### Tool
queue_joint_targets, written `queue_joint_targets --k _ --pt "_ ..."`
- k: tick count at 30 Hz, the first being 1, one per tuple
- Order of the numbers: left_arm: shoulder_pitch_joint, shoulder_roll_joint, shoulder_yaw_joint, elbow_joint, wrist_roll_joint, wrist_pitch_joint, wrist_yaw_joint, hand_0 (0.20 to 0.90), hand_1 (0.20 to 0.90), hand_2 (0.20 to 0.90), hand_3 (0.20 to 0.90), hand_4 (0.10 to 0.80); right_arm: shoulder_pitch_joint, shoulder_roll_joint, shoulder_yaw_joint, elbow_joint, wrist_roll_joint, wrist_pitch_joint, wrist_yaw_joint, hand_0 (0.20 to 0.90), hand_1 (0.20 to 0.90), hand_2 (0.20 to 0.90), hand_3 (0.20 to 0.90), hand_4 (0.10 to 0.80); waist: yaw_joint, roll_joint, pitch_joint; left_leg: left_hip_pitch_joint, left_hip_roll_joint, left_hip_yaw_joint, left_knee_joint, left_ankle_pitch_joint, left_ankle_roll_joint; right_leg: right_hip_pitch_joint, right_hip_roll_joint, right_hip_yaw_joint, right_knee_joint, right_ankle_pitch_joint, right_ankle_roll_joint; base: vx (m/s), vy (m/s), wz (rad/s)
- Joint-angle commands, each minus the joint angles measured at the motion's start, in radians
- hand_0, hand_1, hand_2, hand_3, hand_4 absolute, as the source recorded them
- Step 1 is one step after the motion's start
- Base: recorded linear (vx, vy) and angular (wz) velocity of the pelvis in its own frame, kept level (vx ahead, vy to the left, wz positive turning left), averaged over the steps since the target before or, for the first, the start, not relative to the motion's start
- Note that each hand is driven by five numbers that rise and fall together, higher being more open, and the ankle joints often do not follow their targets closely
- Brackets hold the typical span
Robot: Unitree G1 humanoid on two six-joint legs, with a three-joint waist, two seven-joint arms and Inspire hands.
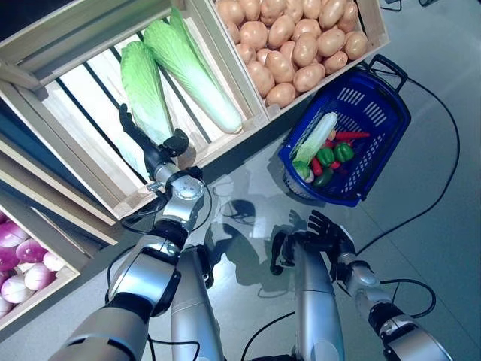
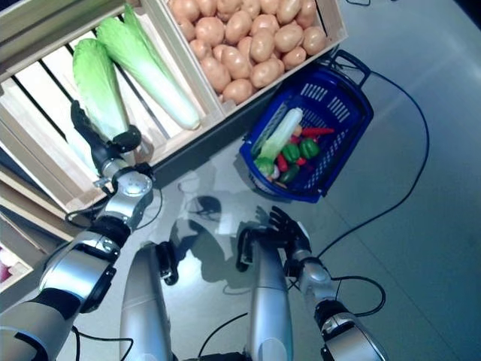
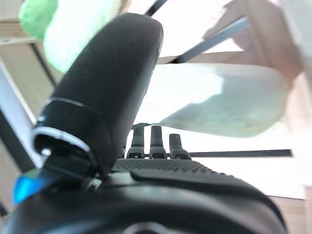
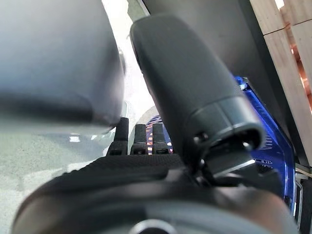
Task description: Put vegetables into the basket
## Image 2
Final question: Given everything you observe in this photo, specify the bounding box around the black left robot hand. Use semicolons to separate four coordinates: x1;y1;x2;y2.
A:
70;99;143;172

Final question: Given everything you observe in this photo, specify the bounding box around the green bell pepper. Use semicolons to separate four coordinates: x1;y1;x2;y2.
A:
281;144;301;162
280;165;301;184
299;138;321;159

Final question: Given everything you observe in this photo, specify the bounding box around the wooden vegetable display shelf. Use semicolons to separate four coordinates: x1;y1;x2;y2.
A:
0;0;166;249

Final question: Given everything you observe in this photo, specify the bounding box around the red chili pepper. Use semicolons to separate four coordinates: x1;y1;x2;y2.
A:
300;126;335;137

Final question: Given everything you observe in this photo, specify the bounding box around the silver left robot leg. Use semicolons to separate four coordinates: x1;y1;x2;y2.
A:
119;240;180;361

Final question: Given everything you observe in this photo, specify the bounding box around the brown potato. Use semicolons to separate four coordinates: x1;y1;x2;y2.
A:
169;0;201;23
222;78;256;103
302;26;327;56

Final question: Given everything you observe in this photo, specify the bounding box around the black floor cable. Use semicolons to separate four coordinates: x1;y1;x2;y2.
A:
317;71;431;260

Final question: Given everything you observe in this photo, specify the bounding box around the silver robot leg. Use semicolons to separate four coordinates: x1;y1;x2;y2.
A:
235;225;296;361
119;240;180;361

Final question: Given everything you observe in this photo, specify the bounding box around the wooden crate with potatoes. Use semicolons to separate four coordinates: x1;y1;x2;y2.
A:
150;0;349;117

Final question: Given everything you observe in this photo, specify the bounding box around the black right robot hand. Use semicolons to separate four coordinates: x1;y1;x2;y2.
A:
268;205;313;260

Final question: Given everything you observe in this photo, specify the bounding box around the pale napa cabbage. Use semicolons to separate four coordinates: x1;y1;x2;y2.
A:
253;107;304;170

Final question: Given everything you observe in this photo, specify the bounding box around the blue plastic shopping basket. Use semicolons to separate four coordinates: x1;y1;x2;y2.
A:
239;48;375;204

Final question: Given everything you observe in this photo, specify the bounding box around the wooden crate pale slat floor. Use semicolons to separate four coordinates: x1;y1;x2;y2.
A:
0;0;226;214

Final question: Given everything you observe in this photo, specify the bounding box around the green napa cabbage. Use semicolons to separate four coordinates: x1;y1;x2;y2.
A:
95;3;201;131
71;37;131;142

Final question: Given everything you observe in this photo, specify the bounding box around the silver right robot leg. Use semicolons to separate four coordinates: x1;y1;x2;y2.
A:
235;225;296;361

